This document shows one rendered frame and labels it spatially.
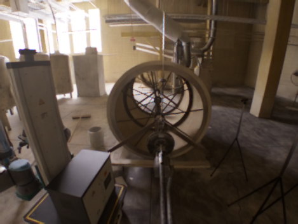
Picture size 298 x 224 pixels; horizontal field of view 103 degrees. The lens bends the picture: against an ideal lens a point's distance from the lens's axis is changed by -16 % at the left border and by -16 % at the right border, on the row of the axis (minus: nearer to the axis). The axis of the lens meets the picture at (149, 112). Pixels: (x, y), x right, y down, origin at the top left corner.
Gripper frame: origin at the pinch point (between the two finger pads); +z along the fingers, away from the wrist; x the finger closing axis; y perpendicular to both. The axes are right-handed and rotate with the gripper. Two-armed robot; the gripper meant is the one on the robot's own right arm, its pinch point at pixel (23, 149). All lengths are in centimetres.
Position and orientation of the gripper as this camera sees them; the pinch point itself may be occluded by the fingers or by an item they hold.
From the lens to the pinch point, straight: 226.9
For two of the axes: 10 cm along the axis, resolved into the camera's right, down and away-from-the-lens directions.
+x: 0.0, -2.3, 9.7
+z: -4.0, 8.9, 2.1
